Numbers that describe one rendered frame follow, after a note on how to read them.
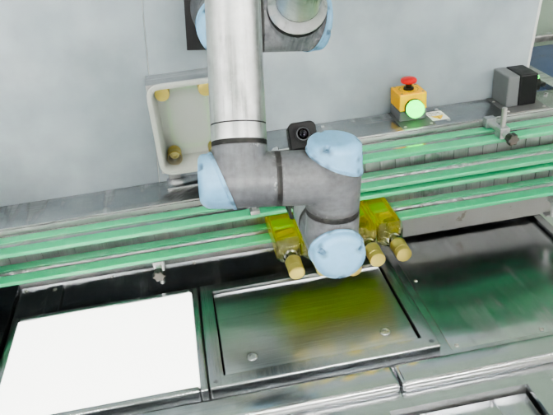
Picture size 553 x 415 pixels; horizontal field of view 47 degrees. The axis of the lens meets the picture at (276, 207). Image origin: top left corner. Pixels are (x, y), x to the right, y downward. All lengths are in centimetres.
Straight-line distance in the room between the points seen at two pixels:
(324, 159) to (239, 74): 15
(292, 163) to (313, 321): 63
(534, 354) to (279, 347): 50
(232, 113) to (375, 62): 84
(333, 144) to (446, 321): 73
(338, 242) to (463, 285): 76
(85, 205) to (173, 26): 48
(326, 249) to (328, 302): 60
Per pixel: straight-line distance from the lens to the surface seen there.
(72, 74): 155
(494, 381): 132
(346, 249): 86
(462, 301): 152
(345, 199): 84
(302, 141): 100
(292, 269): 131
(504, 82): 170
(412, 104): 158
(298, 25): 124
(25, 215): 163
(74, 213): 157
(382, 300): 145
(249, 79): 83
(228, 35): 84
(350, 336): 135
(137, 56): 153
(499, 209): 178
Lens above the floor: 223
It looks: 60 degrees down
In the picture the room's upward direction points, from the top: 160 degrees clockwise
